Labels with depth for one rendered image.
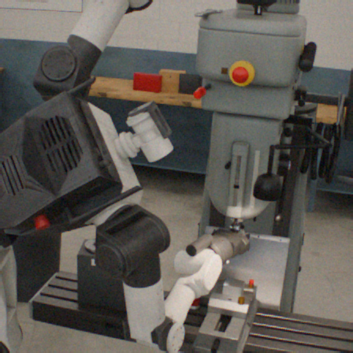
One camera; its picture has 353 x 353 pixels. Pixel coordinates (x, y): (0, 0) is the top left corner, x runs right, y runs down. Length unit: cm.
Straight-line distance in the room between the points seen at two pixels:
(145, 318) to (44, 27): 542
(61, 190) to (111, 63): 514
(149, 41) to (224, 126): 455
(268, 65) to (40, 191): 62
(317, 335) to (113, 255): 93
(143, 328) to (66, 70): 62
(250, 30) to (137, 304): 70
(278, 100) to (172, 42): 456
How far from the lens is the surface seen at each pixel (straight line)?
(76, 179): 118
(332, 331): 201
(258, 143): 163
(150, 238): 129
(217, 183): 169
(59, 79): 136
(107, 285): 197
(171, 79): 562
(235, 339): 177
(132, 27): 619
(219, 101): 159
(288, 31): 145
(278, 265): 222
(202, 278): 157
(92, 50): 143
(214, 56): 147
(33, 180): 124
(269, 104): 157
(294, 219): 220
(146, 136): 134
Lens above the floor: 199
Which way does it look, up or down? 19 degrees down
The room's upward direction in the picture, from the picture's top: 4 degrees clockwise
